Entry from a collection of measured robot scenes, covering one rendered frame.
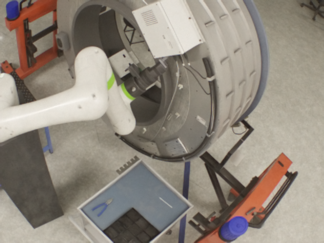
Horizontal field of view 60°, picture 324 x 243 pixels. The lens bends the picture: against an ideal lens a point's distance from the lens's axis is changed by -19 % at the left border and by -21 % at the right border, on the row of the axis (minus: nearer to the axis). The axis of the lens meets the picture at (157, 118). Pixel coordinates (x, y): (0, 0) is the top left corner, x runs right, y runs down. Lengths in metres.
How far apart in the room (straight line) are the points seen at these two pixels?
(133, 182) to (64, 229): 0.86
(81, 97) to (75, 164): 1.81
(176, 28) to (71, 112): 0.53
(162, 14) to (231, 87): 0.50
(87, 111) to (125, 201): 1.05
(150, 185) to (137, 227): 0.30
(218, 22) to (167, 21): 0.27
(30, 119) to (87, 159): 1.77
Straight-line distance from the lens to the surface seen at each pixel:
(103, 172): 2.80
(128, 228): 1.96
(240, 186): 2.25
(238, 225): 1.63
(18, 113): 1.15
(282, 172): 2.06
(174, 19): 1.32
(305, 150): 3.66
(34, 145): 1.54
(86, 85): 1.06
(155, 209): 2.02
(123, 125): 1.46
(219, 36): 1.46
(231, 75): 1.54
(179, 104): 1.70
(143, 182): 2.07
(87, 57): 1.14
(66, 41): 2.33
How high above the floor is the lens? 2.55
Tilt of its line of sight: 55 degrees down
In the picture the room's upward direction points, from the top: 18 degrees clockwise
